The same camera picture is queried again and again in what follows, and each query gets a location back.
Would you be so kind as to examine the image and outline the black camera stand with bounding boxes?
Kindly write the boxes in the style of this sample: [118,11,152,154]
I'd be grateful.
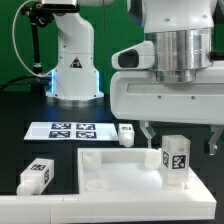
[20,3,54,75]

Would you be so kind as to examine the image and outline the black camera on stand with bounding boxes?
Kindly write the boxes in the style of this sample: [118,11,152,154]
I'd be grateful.
[40,0,80,13]

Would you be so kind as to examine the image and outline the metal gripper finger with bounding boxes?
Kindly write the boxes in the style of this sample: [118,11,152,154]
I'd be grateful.
[209,125,224,155]

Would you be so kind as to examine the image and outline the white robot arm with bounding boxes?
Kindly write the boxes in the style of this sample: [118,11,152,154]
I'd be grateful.
[50,0,224,151]

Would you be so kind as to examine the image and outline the white cable loop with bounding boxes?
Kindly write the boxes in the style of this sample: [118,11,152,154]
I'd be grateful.
[11,0,54,78]

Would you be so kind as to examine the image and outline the white square tabletop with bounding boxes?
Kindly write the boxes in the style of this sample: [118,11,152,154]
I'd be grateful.
[77,147,194,195]

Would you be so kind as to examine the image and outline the black cables on table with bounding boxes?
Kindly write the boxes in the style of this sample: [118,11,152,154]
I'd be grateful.
[0,75,54,92]

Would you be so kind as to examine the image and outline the white L-shaped fence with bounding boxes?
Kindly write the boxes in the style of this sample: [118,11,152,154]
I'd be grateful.
[0,171,216,224]

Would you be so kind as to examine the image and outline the white marker base sheet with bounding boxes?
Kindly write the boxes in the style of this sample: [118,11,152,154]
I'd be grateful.
[24,122,118,141]

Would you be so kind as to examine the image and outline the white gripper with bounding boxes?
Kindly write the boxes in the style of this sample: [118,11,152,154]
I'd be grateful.
[110,41,224,148]

